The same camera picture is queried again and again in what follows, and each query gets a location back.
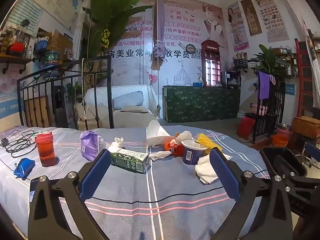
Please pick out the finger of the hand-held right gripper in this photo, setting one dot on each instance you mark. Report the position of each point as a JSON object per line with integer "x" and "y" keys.
{"x": 300, "y": 181}

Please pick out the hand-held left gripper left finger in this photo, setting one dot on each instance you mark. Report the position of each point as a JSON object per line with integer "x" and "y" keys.
{"x": 96, "y": 172}

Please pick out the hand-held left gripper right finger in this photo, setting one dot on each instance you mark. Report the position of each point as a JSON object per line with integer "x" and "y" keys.
{"x": 223, "y": 172}

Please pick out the purple plastic packet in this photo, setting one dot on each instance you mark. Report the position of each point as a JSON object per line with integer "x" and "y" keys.
{"x": 90, "y": 147}

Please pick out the black trash bin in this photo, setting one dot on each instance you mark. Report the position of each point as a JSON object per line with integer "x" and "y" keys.
{"x": 280, "y": 160}

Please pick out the yellow wrapper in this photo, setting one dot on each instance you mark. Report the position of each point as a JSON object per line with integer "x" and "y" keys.
{"x": 207, "y": 142}

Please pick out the green milk carton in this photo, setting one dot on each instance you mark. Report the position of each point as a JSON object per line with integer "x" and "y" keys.
{"x": 130, "y": 160}

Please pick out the blue yogurt cup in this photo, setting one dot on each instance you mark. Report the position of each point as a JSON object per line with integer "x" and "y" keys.
{"x": 192, "y": 155}

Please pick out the orange yarn doll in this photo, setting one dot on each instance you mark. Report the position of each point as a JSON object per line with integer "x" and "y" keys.
{"x": 172, "y": 147}

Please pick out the white paper cone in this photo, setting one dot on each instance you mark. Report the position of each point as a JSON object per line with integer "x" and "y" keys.
{"x": 157, "y": 134}

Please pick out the folded white tissue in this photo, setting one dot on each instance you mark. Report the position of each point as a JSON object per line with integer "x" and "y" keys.
{"x": 205, "y": 171}

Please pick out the blue chair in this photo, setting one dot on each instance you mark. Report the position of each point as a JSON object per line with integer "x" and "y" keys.
{"x": 312, "y": 152}

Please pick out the orange bucket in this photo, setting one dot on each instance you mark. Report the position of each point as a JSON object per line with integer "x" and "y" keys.
{"x": 279, "y": 141}

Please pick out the red plastic bin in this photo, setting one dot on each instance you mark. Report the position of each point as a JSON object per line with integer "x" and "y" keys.
{"x": 245, "y": 127}

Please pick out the woven wooden box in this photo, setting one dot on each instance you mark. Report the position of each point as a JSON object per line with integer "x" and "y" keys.
{"x": 306, "y": 127}

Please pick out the pink basin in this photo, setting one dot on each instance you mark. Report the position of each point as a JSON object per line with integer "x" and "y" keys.
{"x": 283, "y": 129}

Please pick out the red translucent bottle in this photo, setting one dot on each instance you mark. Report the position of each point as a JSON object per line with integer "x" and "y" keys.
{"x": 45, "y": 150}

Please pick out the beige blanket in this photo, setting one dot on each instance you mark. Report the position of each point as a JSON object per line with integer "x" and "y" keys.
{"x": 100, "y": 115}

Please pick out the striped blue bed sheet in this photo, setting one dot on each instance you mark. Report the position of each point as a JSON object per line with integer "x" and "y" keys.
{"x": 155, "y": 195}

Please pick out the twisted white tissue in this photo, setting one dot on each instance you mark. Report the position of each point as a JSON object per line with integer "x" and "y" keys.
{"x": 160, "y": 155}

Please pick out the pink tub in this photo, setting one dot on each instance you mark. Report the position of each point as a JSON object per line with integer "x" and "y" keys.
{"x": 260, "y": 110}

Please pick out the blue foil packet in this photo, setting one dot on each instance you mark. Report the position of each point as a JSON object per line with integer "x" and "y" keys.
{"x": 23, "y": 168}

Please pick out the green floral covered cabinet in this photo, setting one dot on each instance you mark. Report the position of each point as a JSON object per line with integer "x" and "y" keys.
{"x": 200, "y": 102}

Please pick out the beige cushion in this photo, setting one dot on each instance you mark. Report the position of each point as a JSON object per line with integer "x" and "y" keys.
{"x": 135, "y": 108}

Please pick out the black water dispenser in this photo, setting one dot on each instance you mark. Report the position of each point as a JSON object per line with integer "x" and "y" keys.
{"x": 60, "y": 105}

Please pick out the black metal rack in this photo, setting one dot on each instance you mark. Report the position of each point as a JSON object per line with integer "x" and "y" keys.
{"x": 276, "y": 107}

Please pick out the white woven swing seat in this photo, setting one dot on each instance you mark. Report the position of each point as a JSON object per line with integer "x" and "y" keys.
{"x": 100, "y": 93}

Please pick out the grey blue pillow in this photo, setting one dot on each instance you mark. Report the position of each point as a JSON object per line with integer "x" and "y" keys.
{"x": 127, "y": 99}

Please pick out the wooden panel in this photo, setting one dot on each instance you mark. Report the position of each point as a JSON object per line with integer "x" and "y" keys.
{"x": 36, "y": 111}

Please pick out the small black display box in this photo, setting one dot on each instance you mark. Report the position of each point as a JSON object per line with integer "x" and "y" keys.
{"x": 233, "y": 79}

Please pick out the purple towel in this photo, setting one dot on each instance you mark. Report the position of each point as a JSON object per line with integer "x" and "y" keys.
{"x": 264, "y": 85}

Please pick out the red ladder shelf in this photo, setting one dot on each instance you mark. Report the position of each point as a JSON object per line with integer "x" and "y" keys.
{"x": 303, "y": 75}

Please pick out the red telephone booth cabinet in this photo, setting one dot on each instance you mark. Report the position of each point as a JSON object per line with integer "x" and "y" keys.
{"x": 211, "y": 62}

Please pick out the green bucket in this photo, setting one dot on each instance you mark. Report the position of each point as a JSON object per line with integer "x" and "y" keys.
{"x": 52, "y": 58}

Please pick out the potted green plant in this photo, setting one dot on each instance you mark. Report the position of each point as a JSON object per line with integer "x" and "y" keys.
{"x": 271, "y": 60}

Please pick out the cardboard box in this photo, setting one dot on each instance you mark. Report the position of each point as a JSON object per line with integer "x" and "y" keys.
{"x": 60, "y": 42}

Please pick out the blue basket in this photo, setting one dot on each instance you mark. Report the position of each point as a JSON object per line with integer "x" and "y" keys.
{"x": 41, "y": 45}

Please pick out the hanging purple fabric decoration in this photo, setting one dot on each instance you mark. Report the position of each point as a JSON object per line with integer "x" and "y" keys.
{"x": 158, "y": 47}

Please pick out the red container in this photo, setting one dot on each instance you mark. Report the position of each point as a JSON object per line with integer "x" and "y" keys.
{"x": 17, "y": 48}

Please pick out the large green leafy plant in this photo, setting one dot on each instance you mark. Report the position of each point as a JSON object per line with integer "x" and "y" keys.
{"x": 110, "y": 17}

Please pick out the blue notice board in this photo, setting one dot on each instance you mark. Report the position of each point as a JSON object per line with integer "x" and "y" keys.
{"x": 23, "y": 15}

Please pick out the black metal bed frame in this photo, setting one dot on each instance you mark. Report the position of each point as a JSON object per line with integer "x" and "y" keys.
{"x": 62, "y": 80}

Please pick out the wall rack with bottles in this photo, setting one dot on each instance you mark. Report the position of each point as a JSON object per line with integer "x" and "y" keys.
{"x": 241, "y": 62}

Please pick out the wooden wall shelf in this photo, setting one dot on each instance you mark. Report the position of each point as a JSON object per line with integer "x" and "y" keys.
{"x": 15, "y": 60}

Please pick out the pink portrait wall poster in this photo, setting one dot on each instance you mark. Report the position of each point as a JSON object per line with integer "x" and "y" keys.
{"x": 237, "y": 27}

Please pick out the large printed wall poster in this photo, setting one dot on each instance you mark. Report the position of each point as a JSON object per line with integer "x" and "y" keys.
{"x": 180, "y": 30}

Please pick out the brown tower wall poster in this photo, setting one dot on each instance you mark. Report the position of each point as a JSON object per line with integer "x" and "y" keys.
{"x": 251, "y": 16}

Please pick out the white text wall poster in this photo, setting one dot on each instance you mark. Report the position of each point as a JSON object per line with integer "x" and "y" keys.
{"x": 57, "y": 2}

